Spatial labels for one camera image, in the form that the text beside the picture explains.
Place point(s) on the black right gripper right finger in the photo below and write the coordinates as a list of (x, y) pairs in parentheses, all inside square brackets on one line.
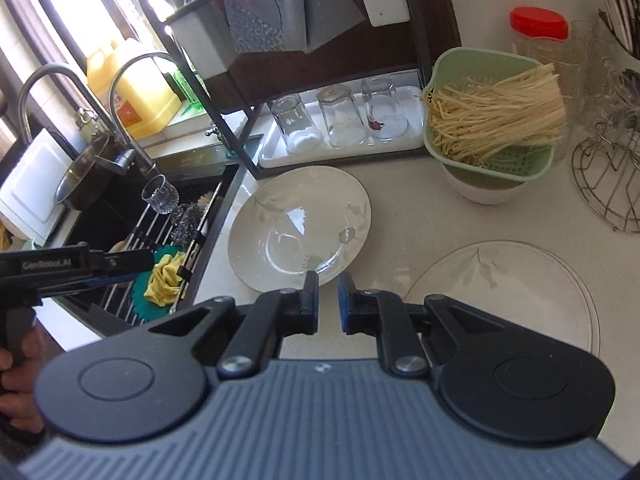
[(396, 326)]

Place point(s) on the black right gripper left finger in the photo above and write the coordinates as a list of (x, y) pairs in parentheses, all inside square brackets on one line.
[(258, 329)]

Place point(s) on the white floral plate orange rim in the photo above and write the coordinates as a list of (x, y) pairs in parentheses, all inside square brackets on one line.
[(520, 282)]

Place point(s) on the person's left hand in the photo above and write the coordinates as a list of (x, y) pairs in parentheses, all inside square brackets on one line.
[(18, 403)]

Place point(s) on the white cutting board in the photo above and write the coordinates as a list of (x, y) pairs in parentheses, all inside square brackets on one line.
[(28, 206)]

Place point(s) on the steel pot in sink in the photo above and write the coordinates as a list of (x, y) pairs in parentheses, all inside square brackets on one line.
[(90, 173)]

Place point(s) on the yellow cloth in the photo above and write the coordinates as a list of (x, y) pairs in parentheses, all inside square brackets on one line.
[(164, 283)]

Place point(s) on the small glass cup in sink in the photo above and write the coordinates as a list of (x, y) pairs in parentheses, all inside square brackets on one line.
[(161, 195)]

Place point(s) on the white bowl orange base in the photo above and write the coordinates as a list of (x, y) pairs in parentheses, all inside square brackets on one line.
[(481, 188)]

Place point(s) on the upturned clear glass left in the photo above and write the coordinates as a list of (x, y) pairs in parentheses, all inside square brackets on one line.
[(299, 132)]

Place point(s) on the upturned clear glass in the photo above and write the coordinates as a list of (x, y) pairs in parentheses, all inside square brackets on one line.
[(385, 118), (341, 116), (299, 132)]

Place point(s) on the upturned clear glass middle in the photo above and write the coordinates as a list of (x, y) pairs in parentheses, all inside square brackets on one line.
[(341, 116)]

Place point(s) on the upturned clear glass right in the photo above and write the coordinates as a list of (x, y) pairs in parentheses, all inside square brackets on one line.
[(385, 118)]

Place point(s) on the yellow oil jug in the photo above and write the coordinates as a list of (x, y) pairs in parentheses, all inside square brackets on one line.
[(144, 101)]

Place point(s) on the green plastic colander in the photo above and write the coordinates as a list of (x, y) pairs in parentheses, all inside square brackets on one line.
[(456, 64)]

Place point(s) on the pale yellow noodles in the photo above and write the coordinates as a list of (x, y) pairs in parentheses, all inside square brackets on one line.
[(473, 120)]

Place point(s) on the black metal dish rack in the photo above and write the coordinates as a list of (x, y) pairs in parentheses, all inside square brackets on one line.
[(232, 102)]

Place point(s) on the grey cutlery holder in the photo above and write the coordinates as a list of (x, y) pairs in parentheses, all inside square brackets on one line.
[(214, 32)]

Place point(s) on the red lid plastic jar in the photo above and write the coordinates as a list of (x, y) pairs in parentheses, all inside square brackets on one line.
[(546, 36)]

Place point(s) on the chopstick holder with chopsticks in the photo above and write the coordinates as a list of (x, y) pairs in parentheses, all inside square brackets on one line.
[(620, 18)]

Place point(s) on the metal wire cup rack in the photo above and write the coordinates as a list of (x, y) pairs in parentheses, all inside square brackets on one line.
[(605, 168)]

